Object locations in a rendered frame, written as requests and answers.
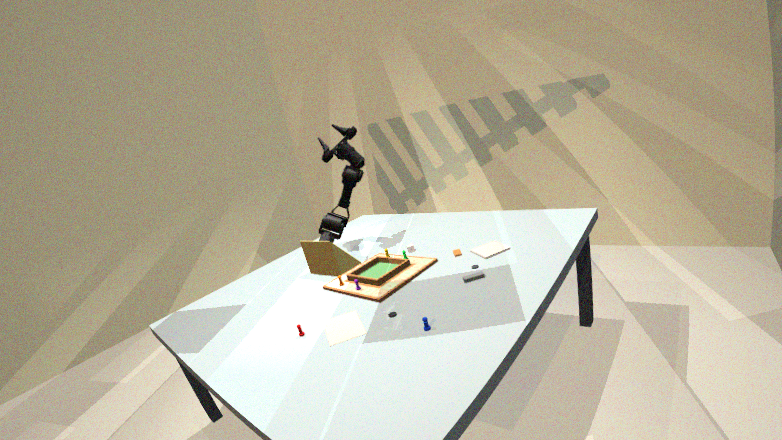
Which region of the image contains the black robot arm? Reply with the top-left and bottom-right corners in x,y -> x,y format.
319,151 -> 365,243

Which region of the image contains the grey rectangular bar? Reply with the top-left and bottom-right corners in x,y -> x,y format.
462,272 -> 485,283

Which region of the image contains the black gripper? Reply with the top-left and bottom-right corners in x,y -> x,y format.
318,124 -> 357,163

